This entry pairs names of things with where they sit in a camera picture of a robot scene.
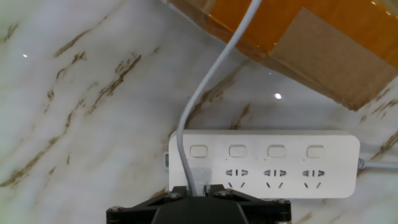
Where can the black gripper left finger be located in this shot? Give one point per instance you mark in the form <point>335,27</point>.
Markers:
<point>136,211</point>

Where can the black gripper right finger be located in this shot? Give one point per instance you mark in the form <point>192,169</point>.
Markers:
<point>264,211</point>

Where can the white four-socket power strip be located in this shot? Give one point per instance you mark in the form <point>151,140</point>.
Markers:
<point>280,161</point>

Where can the marble pattern table mat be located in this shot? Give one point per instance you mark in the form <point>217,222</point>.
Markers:
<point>77,140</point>

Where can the cardboard box with orange tape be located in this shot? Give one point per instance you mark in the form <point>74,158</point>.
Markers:
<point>311,40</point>

